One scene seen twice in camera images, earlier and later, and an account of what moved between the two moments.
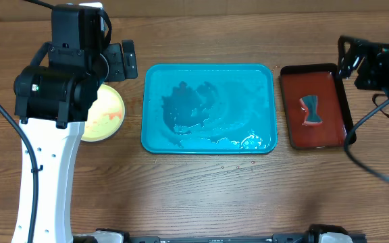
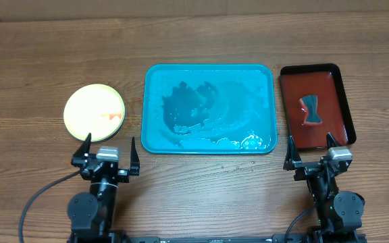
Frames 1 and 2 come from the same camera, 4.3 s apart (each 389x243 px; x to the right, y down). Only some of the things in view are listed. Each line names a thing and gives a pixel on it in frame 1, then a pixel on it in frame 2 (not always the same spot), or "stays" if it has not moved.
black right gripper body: x=361 y=59 -> x=315 y=169
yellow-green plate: x=106 y=116 stays
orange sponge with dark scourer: x=309 y=104 stays
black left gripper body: x=117 y=71 -> x=120 y=176
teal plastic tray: x=209 y=109 stays
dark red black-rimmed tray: x=323 y=80 stays
